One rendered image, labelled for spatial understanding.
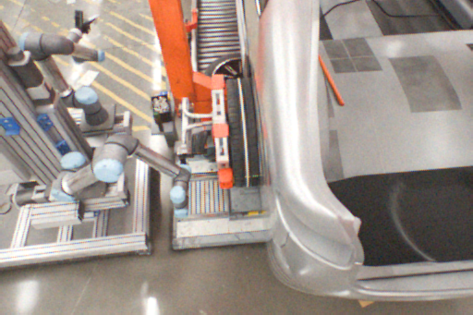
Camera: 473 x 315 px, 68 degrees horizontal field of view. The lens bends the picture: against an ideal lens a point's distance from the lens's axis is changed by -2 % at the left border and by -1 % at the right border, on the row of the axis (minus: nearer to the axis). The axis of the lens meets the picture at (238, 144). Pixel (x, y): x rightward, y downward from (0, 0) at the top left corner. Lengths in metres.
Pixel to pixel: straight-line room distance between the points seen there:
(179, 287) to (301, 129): 1.81
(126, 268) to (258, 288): 0.96
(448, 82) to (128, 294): 2.48
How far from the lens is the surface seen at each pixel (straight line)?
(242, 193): 2.64
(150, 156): 1.77
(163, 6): 2.14
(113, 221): 2.76
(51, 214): 2.31
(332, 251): 1.24
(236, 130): 1.84
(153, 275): 2.74
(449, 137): 2.30
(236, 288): 2.63
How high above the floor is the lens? 2.54
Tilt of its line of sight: 53 degrees down
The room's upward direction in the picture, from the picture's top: 3 degrees counter-clockwise
